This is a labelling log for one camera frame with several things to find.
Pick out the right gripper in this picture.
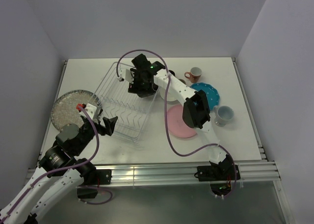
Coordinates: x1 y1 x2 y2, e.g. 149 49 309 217
128 68 149 97

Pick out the blue polka dot plate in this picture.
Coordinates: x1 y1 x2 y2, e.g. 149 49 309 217
190 83 220 111

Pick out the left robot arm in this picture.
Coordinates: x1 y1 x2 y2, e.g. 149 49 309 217
0 111 118 224

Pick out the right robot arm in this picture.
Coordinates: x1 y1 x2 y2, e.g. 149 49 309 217
116 54 240 182

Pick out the white bowl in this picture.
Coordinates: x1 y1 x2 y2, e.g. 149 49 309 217
159 88 179 104

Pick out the speckled grey plate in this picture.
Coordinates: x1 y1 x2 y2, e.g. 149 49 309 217
50 89 101 131

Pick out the pink mug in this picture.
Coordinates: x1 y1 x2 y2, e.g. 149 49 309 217
184 67 202 83

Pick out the pink plate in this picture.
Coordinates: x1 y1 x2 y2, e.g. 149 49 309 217
167 105 197 139

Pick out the light blue footed cup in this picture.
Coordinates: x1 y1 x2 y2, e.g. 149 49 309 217
213 106 234 127

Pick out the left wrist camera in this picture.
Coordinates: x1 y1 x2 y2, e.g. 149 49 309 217
76 103 102 123

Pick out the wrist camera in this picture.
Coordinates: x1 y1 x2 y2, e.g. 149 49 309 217
76 103 102 123
118 68 134 84

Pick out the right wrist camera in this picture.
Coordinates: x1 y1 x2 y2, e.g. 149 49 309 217
118 68 134 84

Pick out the white wire dish rack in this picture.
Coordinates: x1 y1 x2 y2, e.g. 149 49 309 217
94 62 158 143

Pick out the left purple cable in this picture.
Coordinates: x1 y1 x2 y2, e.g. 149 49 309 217
0 108 114 217

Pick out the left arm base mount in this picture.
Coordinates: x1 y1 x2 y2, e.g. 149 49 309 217
77 169 113 205

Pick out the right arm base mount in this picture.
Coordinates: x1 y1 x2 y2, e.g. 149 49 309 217
194 163 241 199

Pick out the aluminium mounting rail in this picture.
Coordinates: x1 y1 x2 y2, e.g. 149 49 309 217
24 160 280 189

